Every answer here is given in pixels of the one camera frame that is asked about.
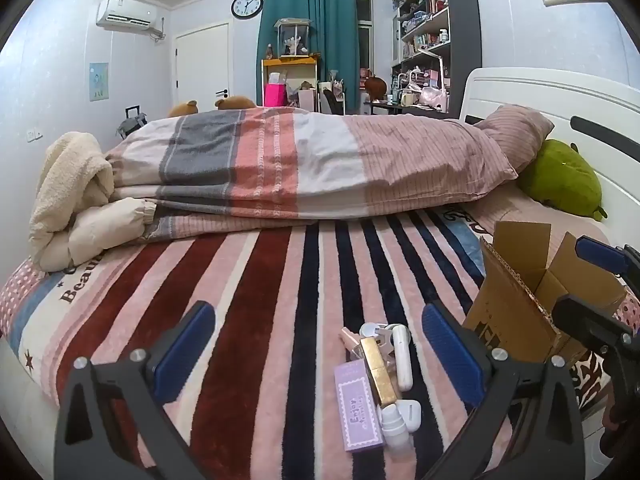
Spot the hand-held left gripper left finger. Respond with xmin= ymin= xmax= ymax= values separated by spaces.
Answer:
xmin=54 ymin=301 xmax=217 ymax=480

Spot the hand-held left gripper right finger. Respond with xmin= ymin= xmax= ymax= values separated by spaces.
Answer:
xmin=421 ymin=302 xmax=586 ymax=480

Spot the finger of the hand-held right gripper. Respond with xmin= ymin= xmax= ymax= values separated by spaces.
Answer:
xmin=575 ymin=235 xmax=640 ymax=281
xmin=552 ymin=295 xmax=640 ymax=357

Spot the white tube applicator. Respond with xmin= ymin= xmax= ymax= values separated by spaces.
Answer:
xmin=391 ymin=324 xmax=414 ymax=391

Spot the small clear plastic item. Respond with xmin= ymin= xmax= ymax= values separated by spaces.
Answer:
xmin=376 ymin=327 xmax=397 ymax=358

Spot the white earbud case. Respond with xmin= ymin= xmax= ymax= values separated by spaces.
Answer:
xmin=396 ymin=399 xmax=422 ymax=434

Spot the gold rectangular case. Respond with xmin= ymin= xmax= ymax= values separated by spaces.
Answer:
xmin=360 ymin=337 xmax=402 ymax=408

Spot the brown cardboard box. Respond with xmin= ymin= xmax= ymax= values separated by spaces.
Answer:
xmin=462 ymin=220 xmax=628 ymax=366

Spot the small white bottle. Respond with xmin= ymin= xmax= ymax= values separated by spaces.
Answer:
xmin=379 ymin=404 xmax=414 ymax=454

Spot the pink cosmetic bottle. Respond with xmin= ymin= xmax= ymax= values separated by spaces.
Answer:
xmin=341 ymin=327 xmax=367 ymax=362

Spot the purple printed carton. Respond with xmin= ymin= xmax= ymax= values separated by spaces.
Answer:
xmin=334 ymin=360 xmax=387 ymax=454

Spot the zebra print cloth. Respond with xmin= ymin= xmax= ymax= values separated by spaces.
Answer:
xmin=569 ymin=349 xmax=613 ymax=412

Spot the striped plush blanket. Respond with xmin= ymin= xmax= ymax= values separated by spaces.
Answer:
xmin=0 ymin=207 xmax=616 ymax=480

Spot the green plush toy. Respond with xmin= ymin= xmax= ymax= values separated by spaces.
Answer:
xmin=516 ymin=138 xmax=609 ymax=222

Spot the flat pink pillow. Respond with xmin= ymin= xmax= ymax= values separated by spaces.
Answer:
xmin=440 ymin=185 xmax=612 ymax=261

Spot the pink striped pillow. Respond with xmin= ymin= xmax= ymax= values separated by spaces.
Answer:
xmin=477 ymin=104 xmax=556 ymax=177

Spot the white bed headboard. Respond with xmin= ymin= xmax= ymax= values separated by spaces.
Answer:
xmin=459 ymin=66 xmax=640 ymax=266

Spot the folded striped quilt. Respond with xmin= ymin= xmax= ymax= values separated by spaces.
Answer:
xmin=104 ymin=106 xmax=521 ymax=242

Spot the black suitcase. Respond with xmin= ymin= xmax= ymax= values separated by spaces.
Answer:
xmin=115 ymin=105 xmax=150 ymax=140

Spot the cluttered desk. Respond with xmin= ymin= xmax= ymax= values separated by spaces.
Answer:
xmin=364 ymin=95 xmax=453 ymax=117

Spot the tall dark bookshelf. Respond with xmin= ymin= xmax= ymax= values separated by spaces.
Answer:
xmin=391 ymin=0 xmax=482 ymax=117

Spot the pink gift bag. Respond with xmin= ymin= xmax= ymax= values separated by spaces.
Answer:
xmin=264 ymin=82 xmax=289 ymax=108

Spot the brown round vase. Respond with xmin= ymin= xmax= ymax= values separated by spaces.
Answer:
xmin=363 ymin=74 xmax=390 ymax=102

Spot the white door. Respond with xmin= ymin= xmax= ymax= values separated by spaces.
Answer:
xmin=174 ymin=22 xmax=232 ymax=112

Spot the yellow shelf unit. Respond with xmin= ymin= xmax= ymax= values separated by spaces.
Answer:
xmin=261 ymin=57 xmax=321 ymax=109

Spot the glass display case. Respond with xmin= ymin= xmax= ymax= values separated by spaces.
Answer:
xmin=273 ymin=18 xmax=314 ymax=59

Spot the white air conditioner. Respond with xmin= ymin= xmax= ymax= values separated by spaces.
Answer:
xmin=95 ymin=0 xmax=167 ymax=42

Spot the teal curtain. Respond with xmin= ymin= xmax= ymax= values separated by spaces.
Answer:
xmin=255 ymin=0 xmax=363 ymax=116

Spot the small blue wall poster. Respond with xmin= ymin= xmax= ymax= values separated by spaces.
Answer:
xmin=89 ymin=62 xmax=110 ymax=103

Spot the round wall clock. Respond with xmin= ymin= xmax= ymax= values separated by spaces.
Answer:
xmin=230 ymin=0 xmax=265 ymax=21

